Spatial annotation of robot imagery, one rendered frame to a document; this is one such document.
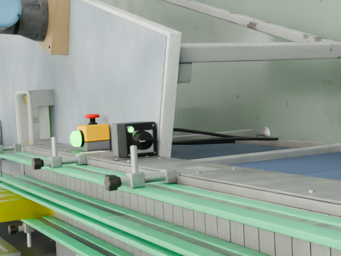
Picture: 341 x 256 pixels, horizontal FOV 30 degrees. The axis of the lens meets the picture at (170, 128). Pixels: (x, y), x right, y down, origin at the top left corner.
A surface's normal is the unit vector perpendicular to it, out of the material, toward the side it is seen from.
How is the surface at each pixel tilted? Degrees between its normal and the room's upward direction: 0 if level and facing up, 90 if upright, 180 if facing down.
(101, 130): 90
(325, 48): 90
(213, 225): 0
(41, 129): 90
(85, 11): 0
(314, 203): 0
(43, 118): 90
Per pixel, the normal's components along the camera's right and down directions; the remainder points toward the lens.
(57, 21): 0.46, 0.31
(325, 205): -0.88, 0.07
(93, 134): 0.47, 0.02
